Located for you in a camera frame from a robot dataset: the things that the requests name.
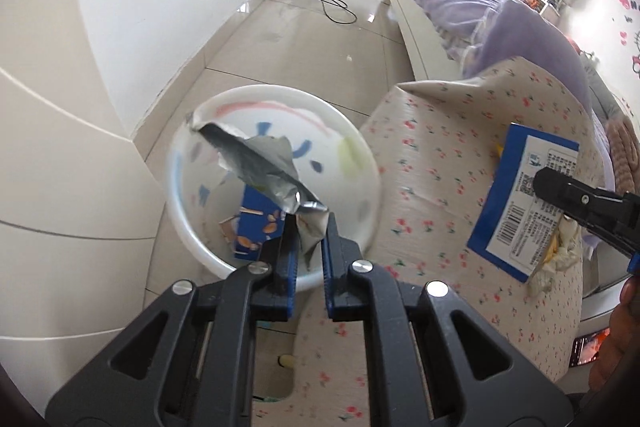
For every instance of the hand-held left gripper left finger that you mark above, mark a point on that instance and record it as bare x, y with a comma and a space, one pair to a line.
288, 257

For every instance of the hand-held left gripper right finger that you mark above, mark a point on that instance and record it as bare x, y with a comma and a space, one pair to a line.
327, 257

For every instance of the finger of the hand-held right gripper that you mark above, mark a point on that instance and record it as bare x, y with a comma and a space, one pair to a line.
575, 197
635, 264

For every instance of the blue and white snack packet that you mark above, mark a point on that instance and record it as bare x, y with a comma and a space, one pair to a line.
505, 227

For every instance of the silver foil wrapper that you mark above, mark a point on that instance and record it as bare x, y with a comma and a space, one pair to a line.
250, 157

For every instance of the white printed waste bin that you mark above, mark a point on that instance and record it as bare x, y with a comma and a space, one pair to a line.
315, 119

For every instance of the person's right hand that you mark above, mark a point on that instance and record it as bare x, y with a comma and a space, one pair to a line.
622, 332

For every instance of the dark blue snack packet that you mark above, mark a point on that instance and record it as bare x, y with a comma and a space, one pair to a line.
260, 217

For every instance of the pink plush blanket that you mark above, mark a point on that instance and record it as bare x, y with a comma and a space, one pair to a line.
627, 152

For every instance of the smartphone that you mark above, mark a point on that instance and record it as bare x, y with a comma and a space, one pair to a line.
590, 347

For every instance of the small yellow object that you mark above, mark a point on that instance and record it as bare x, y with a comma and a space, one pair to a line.
287, 361

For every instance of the cherry print tablecloth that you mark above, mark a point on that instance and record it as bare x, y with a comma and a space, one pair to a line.
440, 157

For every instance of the white wardrobe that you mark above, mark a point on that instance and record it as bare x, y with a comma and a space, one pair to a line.
60, 187

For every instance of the pink wall stickers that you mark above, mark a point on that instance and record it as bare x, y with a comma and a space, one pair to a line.
631, 42

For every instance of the white bed frame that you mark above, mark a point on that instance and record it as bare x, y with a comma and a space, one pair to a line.
420, 37

